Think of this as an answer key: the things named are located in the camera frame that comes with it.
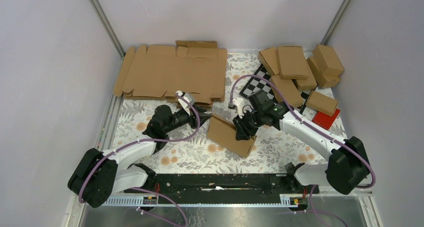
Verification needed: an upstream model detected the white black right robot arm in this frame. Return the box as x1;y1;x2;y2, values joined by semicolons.
229;90;371;195

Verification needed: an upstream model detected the floral patterned table mat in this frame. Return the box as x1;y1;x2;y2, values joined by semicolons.
108;53;325;174

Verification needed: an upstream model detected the red box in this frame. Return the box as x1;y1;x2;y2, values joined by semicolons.
312;108;341;130

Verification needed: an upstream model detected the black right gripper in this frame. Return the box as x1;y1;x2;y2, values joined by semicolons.
232;109;265;142

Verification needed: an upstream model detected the aluminium rail frame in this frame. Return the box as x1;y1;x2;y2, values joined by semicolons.
63;0;381;227

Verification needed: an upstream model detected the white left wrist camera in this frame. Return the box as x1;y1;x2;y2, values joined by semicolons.
175;90;196;116

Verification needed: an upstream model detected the folded cardboard box front centre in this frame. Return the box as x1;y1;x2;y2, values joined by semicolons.
269;75;304;108

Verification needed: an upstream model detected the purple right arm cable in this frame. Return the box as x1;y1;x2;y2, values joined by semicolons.
228;74;377;227

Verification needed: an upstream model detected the stack of flat cardboard sheets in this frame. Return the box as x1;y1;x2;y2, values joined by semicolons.
113;40;228;106

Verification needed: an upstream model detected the folded cardboard box lower right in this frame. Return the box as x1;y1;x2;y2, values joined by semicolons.
306;56;341;89

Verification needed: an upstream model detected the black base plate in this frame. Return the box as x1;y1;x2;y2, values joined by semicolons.
144;173;320;206

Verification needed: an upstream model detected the folded cardboard box front right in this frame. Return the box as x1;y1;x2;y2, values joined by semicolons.
305;90;339;116

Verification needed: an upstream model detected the folded cardboard box top right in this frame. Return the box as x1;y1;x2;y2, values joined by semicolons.
312;44;344;77

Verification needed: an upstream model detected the folded cardboard box large top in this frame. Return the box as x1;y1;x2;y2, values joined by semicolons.
276;45;309;80

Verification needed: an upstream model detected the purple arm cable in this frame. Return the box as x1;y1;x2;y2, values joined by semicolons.
78;91;202;227
228;74;377;227

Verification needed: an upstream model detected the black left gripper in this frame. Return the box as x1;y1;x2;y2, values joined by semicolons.
164;104;211;134

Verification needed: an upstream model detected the brown cardboard box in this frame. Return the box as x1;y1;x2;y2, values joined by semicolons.
207;114;256;158

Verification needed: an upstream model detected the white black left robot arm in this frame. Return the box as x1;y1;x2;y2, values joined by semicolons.
67;105;212;208

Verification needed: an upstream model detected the black white checkerboard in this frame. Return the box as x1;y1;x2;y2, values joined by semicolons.
239;64;311;114

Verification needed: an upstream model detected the folded cardboard box back left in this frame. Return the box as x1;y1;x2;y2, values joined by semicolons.
258;46;279;76

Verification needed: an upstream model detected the folded cardboard box middle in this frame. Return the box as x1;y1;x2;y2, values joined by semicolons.
293;67;318;92

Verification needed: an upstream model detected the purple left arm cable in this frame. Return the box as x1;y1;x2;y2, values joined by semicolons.
78;91;202;227

